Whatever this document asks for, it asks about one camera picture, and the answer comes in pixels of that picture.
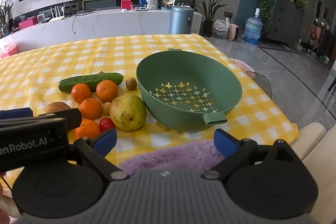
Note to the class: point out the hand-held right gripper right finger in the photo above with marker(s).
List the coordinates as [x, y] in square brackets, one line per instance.
[225, 142]

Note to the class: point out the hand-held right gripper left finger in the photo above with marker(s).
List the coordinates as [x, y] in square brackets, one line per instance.
[105, 141]

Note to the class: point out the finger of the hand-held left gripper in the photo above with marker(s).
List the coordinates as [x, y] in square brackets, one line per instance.
[15, 113]
[73, 119]

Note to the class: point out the red cherry tomato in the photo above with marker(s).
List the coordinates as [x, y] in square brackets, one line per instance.
[106, 123]

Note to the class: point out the brown potato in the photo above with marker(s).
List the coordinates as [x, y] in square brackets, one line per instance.
[57, 107]

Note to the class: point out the yellow lemon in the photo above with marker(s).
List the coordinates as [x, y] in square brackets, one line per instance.
[127, 112]

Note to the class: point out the green cucumber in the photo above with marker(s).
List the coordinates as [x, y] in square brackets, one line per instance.
[78, 81]

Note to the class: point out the green colander bowl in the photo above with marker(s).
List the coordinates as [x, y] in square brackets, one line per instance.
[210, 74]

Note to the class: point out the purple fluffy cushion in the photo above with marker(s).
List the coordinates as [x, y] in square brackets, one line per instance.
[170, 158]

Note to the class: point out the pink storage box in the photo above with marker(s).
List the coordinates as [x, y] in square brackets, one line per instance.
[8, 48]

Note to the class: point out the yellow checked tablecloth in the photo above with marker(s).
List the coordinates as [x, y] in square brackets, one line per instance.
[105, 56]

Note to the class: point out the pink fluffy mat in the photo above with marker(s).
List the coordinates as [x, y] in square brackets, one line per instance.
[244, 66]

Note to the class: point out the cream chair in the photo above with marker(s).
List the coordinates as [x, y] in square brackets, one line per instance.
[315, 148]

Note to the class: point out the pink flat box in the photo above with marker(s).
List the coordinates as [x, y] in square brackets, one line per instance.
[27, 22]

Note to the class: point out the white router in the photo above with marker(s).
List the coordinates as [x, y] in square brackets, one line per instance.
[57, 18]

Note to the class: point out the thin-leaf potted plant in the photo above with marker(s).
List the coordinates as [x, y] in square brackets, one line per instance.
[5, 11]

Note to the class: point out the white marble tv console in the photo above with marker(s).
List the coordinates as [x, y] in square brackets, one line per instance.
[118, 23]

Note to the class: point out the pink space heater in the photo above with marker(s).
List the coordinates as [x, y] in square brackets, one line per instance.
[232, 31]

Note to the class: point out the white plastic bag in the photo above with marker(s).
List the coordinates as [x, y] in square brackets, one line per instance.
[220, 28]

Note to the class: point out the blue water jug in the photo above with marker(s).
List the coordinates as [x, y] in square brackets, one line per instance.
[252, 29]

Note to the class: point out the long-leaf potted plant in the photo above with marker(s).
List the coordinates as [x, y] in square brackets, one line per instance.
[208, 27]

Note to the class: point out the red box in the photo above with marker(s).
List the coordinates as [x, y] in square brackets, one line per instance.
[126, 3]

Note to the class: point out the grey metal trash can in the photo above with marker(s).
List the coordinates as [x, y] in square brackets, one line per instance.
[181, 20]

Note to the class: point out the grey drawer cabinet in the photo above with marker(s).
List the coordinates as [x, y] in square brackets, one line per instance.
[286, 19]

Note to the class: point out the white vase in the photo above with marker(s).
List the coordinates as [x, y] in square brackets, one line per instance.
[152, 3]

